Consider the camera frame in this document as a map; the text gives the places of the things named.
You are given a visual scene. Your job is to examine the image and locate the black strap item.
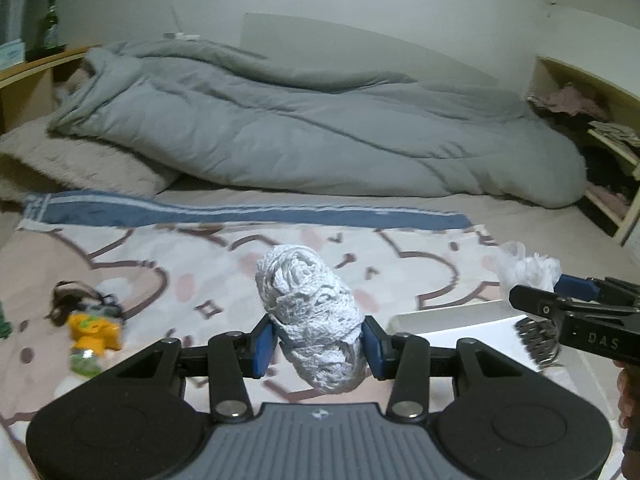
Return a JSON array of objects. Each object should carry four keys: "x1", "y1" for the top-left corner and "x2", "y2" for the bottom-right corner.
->
[{"x1": 47, "y1": 280, "x2": 122, "y2": 322}]

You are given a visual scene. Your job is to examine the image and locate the wooden bedside shelf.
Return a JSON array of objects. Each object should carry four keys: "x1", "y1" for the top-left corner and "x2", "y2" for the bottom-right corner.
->
[{"x1": 0, "y1": 45, "x2": 104, "y2": 134}]

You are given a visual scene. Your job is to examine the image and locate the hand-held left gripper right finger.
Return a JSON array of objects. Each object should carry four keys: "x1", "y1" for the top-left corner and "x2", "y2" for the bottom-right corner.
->
[{"x1": 361, "y1": 316, "x2": 532, "y2": 423}]

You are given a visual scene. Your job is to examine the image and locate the beige fluffy pillow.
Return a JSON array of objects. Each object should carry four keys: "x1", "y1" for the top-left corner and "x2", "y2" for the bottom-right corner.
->
[{"x1": 0, "y1": 114, "x2": 182, "y2": 202}]

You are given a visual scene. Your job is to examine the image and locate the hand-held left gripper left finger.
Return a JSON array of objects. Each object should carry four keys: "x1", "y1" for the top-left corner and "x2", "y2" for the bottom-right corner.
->
[{"x1": 102, "y1": 316, "x2": 276, "y2": 423}]

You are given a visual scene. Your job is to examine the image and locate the wooden shelf unit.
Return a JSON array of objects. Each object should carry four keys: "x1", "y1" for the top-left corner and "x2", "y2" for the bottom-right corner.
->
[{"x1": 525, "y1": 55, "x2": 640, "y2": 247}]

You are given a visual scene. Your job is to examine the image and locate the yellow toy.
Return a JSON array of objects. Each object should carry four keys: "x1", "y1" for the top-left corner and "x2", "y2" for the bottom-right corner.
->
[{"x1": 67, "y1": 312, "x2": 124, "y2": 352}]

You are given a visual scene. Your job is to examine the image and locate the pale blue box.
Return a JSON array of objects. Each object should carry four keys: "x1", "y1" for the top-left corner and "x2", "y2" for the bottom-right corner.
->
[{"x1": 0, "y1": 40, "x2": 27, "y2": 70}]

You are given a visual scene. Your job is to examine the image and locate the pink clothing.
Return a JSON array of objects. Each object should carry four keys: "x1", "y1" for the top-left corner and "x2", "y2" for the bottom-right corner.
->
[{"x1": 527, "y1": 85, "x2": 612, "y2": 119}]

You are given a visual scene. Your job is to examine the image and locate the white crochet cloth roll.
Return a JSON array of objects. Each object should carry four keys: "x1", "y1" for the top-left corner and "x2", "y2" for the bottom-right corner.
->
[{"x1": 255, "y1": 244, "x2": 367, "y2": 395}]

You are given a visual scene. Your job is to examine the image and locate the green clear packet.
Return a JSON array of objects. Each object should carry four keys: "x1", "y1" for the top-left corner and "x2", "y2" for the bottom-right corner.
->
[{"x1": 69, "y1": 348, "x2": 104, "y2": 379}]

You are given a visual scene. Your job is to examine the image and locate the stack of papers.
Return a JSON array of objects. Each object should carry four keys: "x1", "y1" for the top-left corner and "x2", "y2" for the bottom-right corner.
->
[{"x1": 587, "y1": 120, "x2": 640, "y2": 149}]

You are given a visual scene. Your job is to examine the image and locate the printed blanket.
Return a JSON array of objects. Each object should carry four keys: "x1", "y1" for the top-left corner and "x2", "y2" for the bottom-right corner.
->
[{"x1": 0, "y1": 190, "x2": 502, "y2": 427}]

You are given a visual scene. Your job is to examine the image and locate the green glass bottle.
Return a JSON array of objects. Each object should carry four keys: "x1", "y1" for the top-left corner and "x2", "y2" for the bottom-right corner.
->
[{"x1": 26, "y1": 0, "x2": 67, "y2": 63}]

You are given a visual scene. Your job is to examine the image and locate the person's right hand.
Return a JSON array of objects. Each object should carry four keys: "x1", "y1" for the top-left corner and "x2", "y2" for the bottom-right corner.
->
[{"x1": 616, "y1": 363, "x2": 640, "y2": 432}]

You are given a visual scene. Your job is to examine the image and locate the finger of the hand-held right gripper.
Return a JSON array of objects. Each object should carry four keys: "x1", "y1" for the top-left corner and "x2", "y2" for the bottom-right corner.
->
[
  {"x1": 552, "y1": 273, "x2": 640, "y2": 309},
  {"x1": 509, "y1": 284, "x2": 568, "y2": 320}
]

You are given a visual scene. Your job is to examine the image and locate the white crumpled plastic bag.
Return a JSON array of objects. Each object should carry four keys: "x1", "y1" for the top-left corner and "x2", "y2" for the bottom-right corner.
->
[{"x1": 494, "y1": 240, "x2": 562, "y2": 292}]

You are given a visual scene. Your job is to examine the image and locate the white box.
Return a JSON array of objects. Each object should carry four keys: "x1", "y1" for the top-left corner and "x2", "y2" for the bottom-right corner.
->
[{"x1": 387, "y1": 297, "x2": 622, "y2": 422}]

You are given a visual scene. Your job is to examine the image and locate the grey duvet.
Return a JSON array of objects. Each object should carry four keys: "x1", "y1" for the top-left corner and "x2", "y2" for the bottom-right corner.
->
[{"x1": 47, "y1": 40, "x2": 587, "y2": 209}]

